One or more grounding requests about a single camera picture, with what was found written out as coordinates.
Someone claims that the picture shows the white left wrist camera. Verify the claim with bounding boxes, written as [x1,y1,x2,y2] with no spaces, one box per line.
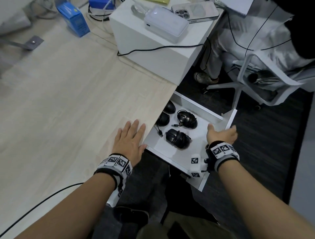
[106,182,124,208]

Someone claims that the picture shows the wristband with marker tiles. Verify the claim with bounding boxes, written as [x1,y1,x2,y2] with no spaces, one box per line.
[206,141,240,173]
[94,153,133,191]

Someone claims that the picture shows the person's legs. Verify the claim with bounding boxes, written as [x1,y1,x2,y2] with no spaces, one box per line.
[87,151,238,239]

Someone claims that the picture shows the person's left forearm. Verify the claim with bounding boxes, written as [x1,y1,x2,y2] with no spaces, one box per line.
[14,172,119,239]

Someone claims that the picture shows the white office chair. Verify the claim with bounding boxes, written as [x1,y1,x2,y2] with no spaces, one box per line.
[206,49,315,111]

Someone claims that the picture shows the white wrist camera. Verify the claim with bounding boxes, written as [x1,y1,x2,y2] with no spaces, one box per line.
[189,154,210,179]
[106,182,124,208]

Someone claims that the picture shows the person's left hand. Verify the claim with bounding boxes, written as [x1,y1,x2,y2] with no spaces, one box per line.
[112,119,147,168]

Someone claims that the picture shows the right wristband with marker tiles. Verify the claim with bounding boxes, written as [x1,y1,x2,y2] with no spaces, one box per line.
[206,141,240,173]

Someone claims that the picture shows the person's right forearm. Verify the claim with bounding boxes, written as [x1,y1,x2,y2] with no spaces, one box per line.
[218,160,315,239]

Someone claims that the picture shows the person's right hand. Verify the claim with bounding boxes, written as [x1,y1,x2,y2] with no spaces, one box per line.
[206,123,238,146]

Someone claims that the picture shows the grey metal bracket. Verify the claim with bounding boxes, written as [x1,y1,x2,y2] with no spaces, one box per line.
[0,35,44,51]

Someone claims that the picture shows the thin black cord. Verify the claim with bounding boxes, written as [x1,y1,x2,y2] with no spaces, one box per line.
[227,4,294,57]

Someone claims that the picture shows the smartphone in clear case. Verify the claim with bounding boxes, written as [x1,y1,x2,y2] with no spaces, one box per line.
[171,1,220,24]

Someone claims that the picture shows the white drawer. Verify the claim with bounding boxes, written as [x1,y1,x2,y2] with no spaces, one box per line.
[143,91,238,192]

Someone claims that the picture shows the grey power bank strap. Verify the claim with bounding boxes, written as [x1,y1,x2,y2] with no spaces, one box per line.
[130,4,148,19]

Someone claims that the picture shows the blue box with white cables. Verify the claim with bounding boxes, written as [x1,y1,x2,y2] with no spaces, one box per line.
[87,0,116,22]

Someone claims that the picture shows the white soft bundle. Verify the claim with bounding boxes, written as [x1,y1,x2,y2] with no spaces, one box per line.
[0,0,34,35]

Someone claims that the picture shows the blue cardboard box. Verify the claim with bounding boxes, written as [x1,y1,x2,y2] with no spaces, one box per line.
[56,2,91,38]

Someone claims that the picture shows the long black desk cable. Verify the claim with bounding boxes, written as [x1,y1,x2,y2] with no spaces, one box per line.
[0,182,84,237]

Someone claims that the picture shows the white box cabinet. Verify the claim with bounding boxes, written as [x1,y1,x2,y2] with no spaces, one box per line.
[109,0,225,86]

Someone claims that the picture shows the left wristband with marker tiles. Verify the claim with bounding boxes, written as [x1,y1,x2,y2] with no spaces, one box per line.
[94,153,133,191]

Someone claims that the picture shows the black computer mouse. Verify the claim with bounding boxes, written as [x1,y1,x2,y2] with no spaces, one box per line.
[165,128,191,150]
[177,110,198,129]
[163,100,177,115]
[156,112,170,127]

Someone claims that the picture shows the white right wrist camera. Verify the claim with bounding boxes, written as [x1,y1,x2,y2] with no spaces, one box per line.
[189,154,210,179]

